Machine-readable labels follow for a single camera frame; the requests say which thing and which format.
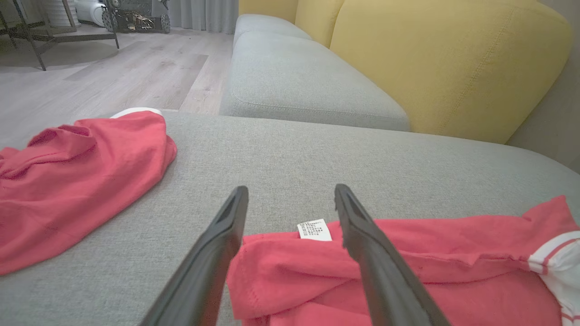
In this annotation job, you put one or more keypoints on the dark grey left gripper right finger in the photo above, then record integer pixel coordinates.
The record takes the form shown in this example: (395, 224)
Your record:
(389, 290)

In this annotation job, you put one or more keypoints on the large yellow sofa back cushion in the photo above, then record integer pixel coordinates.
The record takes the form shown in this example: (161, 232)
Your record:
(444, 68)

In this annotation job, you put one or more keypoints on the grey pleated curtain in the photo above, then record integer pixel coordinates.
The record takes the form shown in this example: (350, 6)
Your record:
(204, 13)

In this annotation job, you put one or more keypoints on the white humanoid robot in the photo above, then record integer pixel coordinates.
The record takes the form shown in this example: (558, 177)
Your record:
(93, 11)

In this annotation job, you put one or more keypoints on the grey humanoid robot on wheels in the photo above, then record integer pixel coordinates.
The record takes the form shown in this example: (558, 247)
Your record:
(136, 20)

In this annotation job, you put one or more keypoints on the red shirt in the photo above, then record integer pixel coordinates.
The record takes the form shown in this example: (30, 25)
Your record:
(81, 181)

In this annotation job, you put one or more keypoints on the round grey coffee table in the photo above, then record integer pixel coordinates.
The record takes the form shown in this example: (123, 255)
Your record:
(81, 38)

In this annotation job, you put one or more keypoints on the red jersey with white trim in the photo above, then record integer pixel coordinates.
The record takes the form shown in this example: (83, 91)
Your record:
(294, 271)

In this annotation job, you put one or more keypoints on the white ribbed stool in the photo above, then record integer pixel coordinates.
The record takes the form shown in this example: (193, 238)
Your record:
(59, 11)

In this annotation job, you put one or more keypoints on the grey sofa seat cushion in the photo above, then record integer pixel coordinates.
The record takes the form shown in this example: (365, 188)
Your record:
(263, 25)
(294, 77)

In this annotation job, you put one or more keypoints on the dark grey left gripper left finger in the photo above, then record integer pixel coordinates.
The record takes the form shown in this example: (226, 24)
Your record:
(204, 280)

